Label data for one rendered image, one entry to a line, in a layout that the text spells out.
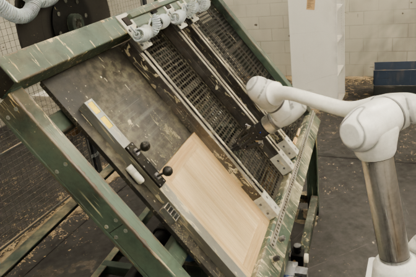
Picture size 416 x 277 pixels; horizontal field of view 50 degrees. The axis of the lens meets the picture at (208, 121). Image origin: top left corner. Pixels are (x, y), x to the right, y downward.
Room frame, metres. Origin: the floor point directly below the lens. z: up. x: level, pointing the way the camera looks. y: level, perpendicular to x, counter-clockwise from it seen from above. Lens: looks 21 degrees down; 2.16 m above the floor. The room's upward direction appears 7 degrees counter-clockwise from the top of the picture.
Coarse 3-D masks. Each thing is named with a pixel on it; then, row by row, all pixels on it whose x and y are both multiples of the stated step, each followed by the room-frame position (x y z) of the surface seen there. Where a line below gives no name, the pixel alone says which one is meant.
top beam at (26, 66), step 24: (96, 24) 1.89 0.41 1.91; (120, 24) 2.02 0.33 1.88; (144, 24) 2.18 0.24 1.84; (24, 48) 1.49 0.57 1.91; (48, 48) 1.57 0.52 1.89; (72, 48) 1.66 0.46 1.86; (96, 48) 1.79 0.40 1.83; (0, 72) 1.36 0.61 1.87; (24, 72) 1.40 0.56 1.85; (48, 72) 1.53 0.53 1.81; (0, 96) 1.37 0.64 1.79
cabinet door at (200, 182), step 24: (192, 144) 1.86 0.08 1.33; (192, 168) 1.73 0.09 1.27; (216, 168) 1.85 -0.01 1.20; (192, 192) 1.61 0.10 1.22; (216, 192) 1.72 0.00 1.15; (240, 192) 1.83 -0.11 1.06; (216, 216) 1.60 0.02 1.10; (240, 216) 1.70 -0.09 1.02; (264, 216) 1.82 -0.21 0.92; (216, 240) 1.49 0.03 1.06; (240, 240) 1.59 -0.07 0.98; (240, 264) 1.47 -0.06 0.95
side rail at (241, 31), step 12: (216, 0) 3.33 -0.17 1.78; (228, 12) 3.30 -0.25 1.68; (240, 24) 3.31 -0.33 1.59; (240, 36) 3.28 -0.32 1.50; (252, 36) 3.31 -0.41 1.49; (252, 48) 3.25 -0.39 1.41; (264, 60) 3.22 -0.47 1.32; (264, 72) 3.22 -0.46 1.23; (276, 72) 3.19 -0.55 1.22; (288, 84) 3.19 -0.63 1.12
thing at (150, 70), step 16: (128, 32) 2.01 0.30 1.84; (128, 48) 2.04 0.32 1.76; (144, 48) 2.00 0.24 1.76; (144, 64) 2.02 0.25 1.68; (160, 80) 1.99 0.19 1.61; (176, 96) 1.97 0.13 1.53; (176, 112) 1.97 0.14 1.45; (192, 112) 1.95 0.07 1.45; (192, 128) 1.95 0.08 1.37; (208, 128) 1.96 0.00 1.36; (208, 144) 1.92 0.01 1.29; (224, 144) 1.94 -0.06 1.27; (224, 160) 1.90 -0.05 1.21; (240, 176) 1.87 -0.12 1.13; (256, 192) 1.84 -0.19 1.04; (272, 208) 1.82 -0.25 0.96
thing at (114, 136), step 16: (96, 128) 1.55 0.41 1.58; (112, 128) 1.56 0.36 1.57; (112, 144) 1.53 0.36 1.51; (128, 144) 1.55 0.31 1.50; (128, 160) 1.51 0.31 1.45; (144, 176) 1.49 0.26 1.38; (160, 192) 1.47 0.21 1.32; (176, 208) 1.45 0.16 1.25; (192, 224) 1.44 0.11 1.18; (208, 240) 1.43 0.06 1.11; (208, 256) 1.42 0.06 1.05; (224, 256) 1.42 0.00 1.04; (224, 272) 1.40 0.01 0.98; (240, 272) 1.41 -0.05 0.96
